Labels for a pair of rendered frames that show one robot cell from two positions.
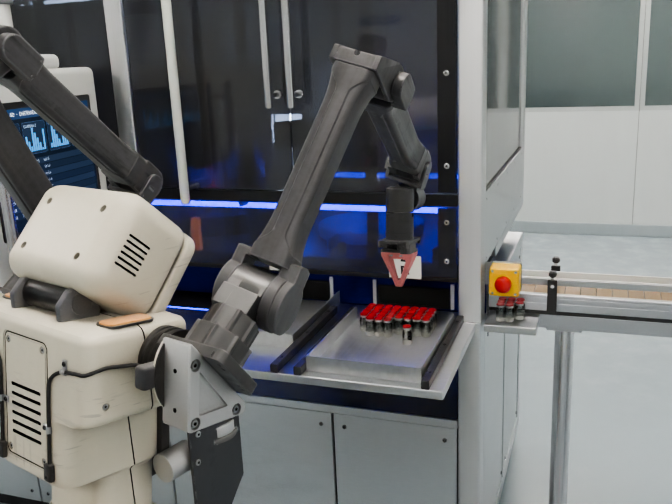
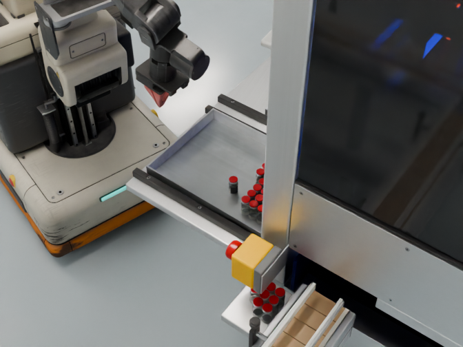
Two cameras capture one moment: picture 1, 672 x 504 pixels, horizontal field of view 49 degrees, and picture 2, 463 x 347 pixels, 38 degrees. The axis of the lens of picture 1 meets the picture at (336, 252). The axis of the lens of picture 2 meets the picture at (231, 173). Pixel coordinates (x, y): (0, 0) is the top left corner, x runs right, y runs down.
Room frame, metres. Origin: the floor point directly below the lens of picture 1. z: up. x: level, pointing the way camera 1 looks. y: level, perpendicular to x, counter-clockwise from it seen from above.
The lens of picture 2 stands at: (1.92, -1.17, 2.08)
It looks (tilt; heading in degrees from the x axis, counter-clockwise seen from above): 47 degrees down; 106
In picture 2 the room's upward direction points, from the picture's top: straight up
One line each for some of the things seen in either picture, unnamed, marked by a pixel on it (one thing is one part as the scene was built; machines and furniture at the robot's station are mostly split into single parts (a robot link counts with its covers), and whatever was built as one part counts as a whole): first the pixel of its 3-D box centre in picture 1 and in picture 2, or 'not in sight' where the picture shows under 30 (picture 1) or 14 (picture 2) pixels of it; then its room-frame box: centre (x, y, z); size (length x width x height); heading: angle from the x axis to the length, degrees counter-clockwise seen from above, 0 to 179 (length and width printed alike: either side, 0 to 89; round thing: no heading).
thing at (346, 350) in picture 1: (384, 340); (235, 170); (1.62, -0.11, 0.90); 0.34 x 0.26 x 0.04; 159
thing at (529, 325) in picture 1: (512, 320); (266, 312); (1.79, -0.45, 0.87); 0.14 x 0.13 x 0.02; 160
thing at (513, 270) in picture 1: (505, 278); (255, 262); (1.75, -0.42, 1.00); 0.08 x 0.07 x 0.07; 160
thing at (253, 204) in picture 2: (397, 321); (273, 188); (1.73, -0.14, 0.90); 0.18 x 0.02 x 0.05; 69
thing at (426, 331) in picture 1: (394, 324); (265, 184); (1.71, -0.14, 0.90); 0.18 x 0.02 x 0.05; 69
